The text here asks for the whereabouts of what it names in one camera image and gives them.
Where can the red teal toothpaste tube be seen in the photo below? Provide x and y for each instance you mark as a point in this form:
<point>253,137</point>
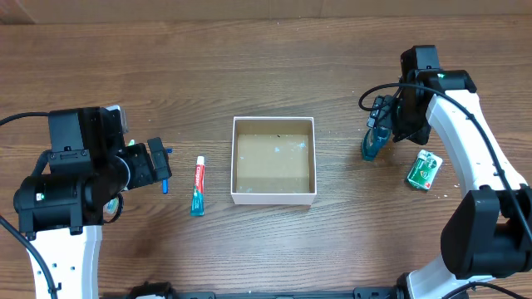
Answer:
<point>197,203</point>

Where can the white cardboard box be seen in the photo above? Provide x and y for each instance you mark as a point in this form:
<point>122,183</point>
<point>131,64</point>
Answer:
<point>273,161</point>

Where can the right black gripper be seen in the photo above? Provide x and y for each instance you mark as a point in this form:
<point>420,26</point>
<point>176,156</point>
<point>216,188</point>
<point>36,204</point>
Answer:
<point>420,133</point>

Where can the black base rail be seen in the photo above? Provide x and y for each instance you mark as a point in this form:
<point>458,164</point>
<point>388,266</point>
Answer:
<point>164,290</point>

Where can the green white packet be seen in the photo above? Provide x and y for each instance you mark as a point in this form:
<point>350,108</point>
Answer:
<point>424,170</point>

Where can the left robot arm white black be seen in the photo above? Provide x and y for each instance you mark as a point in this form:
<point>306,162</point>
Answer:
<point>60,205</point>

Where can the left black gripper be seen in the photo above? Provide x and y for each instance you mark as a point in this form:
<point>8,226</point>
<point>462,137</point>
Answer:
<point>144,170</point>

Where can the blue toothbrush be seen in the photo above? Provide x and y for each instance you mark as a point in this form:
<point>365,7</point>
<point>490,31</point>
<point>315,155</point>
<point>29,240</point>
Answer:
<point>165,184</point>

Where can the teal mouthwash bottle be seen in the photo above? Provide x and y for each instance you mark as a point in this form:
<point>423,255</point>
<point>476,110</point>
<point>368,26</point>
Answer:
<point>373,141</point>

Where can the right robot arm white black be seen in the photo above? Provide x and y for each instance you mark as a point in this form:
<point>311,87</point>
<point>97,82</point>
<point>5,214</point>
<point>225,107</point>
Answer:
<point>489,234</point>

